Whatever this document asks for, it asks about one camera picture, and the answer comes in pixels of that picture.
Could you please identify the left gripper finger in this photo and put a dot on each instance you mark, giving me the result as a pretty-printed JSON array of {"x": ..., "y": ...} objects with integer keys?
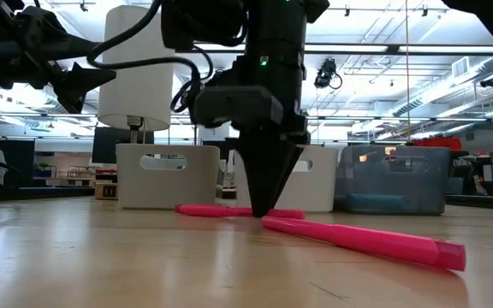
[{"x": 81, "y": 79}]

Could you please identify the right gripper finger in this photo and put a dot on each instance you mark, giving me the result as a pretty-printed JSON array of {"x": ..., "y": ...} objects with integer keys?
[
  {"x": 261, "y": 175},
  {"x": 294, "y": 160}
]

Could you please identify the pink marker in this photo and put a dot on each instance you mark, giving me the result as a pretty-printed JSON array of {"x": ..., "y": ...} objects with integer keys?
[
  {"x": 358, "y": 241},
  {"x": 212, "y": 210}
]

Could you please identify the white plastic bin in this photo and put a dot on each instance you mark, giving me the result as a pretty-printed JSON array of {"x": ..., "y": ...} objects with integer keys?
[{"x": 315, "y": 188}]

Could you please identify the white shade table lamp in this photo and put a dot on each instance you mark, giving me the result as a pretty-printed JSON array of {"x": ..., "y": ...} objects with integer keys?
[{"x": 135, "y": 94}]

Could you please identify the black monitor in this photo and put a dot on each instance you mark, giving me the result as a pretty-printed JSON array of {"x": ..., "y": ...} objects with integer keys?
[{"x": 105, "y": 145}]

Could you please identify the grey plastic bin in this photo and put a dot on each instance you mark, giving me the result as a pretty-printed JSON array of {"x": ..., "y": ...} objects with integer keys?
[{"x": 165, "y": 188}]

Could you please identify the cardboard box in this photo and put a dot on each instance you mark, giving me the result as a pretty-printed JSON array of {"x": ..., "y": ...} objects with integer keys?
[{"x": 106, "y": 191}]

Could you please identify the dark translucent plastic bin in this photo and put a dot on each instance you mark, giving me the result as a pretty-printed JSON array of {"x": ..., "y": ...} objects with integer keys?
[{"x": 422, "y": 184}]

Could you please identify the red storage bin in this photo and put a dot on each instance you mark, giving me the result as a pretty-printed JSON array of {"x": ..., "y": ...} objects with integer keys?
[{"x": 439, "y": 143}]

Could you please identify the black ceiling camera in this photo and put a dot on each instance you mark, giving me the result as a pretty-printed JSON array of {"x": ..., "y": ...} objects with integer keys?
[{"x": 325, "y": 72}]

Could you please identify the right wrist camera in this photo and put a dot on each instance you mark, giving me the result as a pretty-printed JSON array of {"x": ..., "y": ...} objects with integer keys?
[{"x": 238, "y": 107}]

